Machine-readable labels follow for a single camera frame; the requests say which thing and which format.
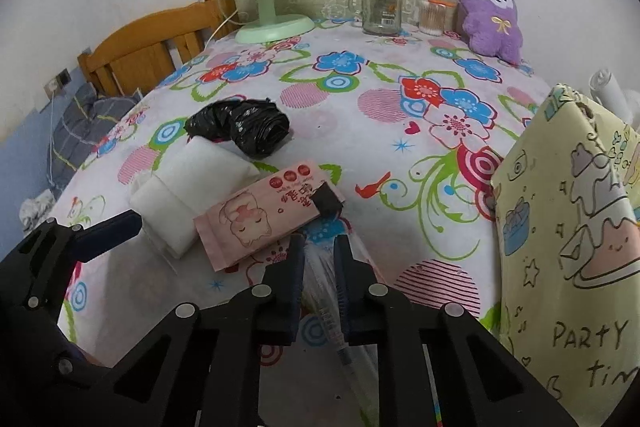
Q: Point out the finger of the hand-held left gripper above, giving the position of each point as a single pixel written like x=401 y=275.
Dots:
x=110 y=234

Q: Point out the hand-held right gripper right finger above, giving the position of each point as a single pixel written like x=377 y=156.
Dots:
x=342 y=267

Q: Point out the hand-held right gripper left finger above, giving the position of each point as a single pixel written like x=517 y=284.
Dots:
x=296 y=267

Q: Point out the white soft pad pack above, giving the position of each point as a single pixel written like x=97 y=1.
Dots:
x=165 y=202

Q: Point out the small black pouch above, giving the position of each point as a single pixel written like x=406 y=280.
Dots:
x=327 y=202

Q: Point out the pink cartoon packet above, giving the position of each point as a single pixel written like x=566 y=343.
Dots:
x=250 y=217

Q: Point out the black plastic bag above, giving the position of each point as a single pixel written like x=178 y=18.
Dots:
x=255 y=127

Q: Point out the yellow cartoon patterned box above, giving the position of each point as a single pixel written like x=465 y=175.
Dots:
x=565 y=207

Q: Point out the crumpled white cloth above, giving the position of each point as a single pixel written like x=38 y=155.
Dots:
x=37 y=209

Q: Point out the floral tablecloth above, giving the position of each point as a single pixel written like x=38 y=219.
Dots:
x=390 y=187

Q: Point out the gray plaid pillow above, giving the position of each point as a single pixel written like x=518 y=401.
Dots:
x=80 y=127

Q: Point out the wooden bed headboard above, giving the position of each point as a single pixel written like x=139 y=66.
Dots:
x=145 y=47

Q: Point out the purple plush bunny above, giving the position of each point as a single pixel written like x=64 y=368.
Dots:
x=492 y=27

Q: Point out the white standing fan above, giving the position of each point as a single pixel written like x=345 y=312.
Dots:
x=607 y=87

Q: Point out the wall socket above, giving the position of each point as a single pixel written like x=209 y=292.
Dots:
x=62 y=78

